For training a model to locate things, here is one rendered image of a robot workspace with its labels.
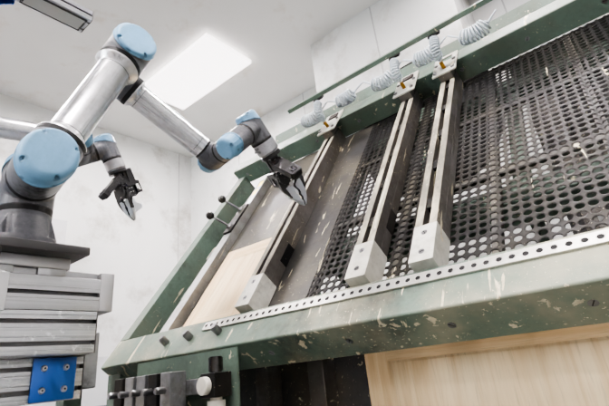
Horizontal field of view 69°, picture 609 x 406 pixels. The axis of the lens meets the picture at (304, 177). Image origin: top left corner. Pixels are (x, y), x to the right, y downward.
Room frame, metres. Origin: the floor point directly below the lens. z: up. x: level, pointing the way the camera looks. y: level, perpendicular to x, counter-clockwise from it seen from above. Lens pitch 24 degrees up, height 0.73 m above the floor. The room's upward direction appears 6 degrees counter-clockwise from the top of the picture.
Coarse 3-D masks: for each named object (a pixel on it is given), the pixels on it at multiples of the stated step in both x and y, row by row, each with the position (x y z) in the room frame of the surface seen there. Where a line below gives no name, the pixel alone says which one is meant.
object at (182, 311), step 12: (264, 180) 2.08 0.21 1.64; (264, 192) 2.06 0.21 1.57; (252, 204) 1.99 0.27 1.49; (240, 228) 1.92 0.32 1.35; (228, 240) 1.87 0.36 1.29; (216, 252) 1.83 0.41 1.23; (216, 264) 1.81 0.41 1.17; (204, 276) 1.76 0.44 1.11; (192, 288) 1.73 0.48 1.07; (204, 288) 1.76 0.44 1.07; (192, 300) 1.71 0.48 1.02; (180, 312) 1.67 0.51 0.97; (168, 324) 1.66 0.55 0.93; (180, 324) 1.67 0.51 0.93
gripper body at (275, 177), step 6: (276, 150) 1.28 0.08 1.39; (270, 156) 1.28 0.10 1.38; (276, 156) 1.31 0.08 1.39; (270, 162) 1.33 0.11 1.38; (270, 168) 1.34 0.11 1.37; (270, 174) 1.35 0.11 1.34; (276, 174) 1.32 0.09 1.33; (282, 174) 1.32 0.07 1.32; (270, 180) 1.38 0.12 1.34; (276, 180) 1.34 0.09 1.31; (282, 180) 1.33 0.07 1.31; (288, 180) 1.34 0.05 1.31; (276, 186) 1.38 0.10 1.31
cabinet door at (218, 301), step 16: (240, 256) 1.71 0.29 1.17; (256, 256) 1.63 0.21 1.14; (224, 272) 1.71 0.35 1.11; (240, 272) 1.63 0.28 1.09; (208, 288) 1.70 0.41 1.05; (224, 288) 1.63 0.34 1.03; (240, 288) 1.55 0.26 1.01; (208, 304) 1.62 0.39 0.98; (224, 304) 1.55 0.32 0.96; (192, 320) 1.61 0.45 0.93; (208, 320) 1.54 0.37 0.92
